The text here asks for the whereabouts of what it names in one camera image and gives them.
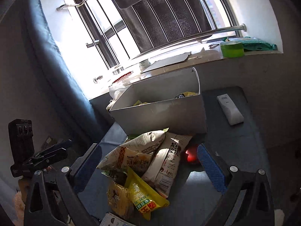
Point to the white remote control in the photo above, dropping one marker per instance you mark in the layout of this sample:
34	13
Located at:
230	109

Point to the clear round cracker packet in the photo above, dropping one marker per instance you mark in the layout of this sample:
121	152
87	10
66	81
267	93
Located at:
120	197

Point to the white cardboard box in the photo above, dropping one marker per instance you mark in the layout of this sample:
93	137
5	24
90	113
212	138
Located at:
164	115

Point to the metal handrail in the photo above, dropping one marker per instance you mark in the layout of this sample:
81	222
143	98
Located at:
225	29

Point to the green round container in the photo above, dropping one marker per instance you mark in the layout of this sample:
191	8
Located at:
231	49

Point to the metal rail flange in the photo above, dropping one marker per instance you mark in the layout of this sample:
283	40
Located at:
97	79

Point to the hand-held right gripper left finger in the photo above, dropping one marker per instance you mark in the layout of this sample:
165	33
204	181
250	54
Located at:
87	167

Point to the blue curtain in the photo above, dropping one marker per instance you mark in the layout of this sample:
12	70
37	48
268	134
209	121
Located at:
54	58

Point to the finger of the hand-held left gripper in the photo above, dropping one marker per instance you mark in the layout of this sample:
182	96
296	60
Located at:
51	157
58	147

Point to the beige plush toy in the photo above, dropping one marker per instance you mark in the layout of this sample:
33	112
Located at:
20	202

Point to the yellow packet in box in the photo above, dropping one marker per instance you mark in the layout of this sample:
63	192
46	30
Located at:
141	103

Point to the grey cardboard sheet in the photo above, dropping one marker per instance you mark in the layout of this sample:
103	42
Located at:
164	62

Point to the white and blue packet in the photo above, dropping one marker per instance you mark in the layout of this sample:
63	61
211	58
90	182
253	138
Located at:
115	220

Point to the red round object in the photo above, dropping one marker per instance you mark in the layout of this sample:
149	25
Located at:
191	155

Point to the clear plastic bag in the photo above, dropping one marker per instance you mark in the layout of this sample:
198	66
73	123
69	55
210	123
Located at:
116	94

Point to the yellow snack packet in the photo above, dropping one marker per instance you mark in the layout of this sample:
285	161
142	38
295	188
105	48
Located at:
143	197

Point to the dark mesh cloth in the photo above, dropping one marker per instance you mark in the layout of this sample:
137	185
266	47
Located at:
164	16

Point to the tape roll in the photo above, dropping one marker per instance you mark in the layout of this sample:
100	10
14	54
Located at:
144	64

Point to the red pen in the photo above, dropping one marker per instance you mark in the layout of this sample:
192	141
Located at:
122	76

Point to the green wipes packet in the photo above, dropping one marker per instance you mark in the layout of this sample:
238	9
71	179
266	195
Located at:
257	44

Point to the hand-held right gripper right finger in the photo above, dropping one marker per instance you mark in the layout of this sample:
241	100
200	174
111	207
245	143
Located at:
211	167

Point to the newspaper print snack packet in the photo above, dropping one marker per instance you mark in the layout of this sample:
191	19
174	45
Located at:
136	153

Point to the white packet with black print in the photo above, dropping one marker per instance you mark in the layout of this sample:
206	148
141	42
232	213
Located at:
167	162

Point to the yellow and black packet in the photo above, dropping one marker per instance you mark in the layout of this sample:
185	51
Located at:
187	95

